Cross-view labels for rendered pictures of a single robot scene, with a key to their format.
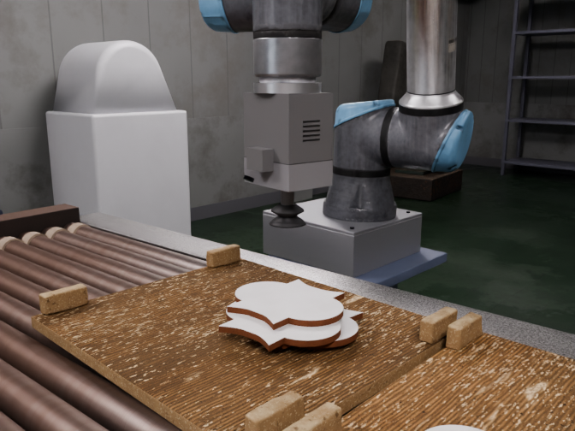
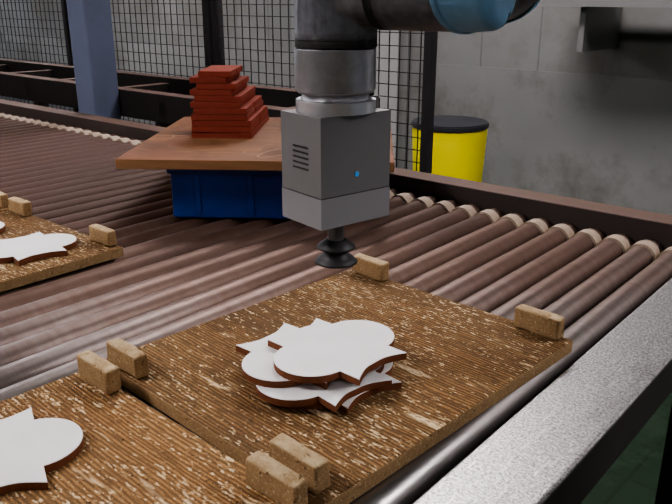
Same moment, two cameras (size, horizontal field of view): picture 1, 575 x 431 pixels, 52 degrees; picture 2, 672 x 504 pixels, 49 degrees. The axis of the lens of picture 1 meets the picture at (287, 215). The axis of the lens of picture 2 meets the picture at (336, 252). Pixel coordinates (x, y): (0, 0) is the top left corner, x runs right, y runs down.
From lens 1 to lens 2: 0.96 m
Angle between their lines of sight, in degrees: 86
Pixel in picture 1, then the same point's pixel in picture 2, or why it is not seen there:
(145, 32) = not seen: outside the picture
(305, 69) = (299, 86)
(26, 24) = not seen: outside the picture
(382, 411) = (134, 417)
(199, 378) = (223, 337)
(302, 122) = (292, 145)
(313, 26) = (306, 35)
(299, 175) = (291, 203)
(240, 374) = (226, 353)
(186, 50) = not seen: outside the picture
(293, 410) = (128, 361)
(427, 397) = (148, 445)
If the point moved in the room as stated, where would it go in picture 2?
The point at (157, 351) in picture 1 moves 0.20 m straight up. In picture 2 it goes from (278, 318) to (274, 159)
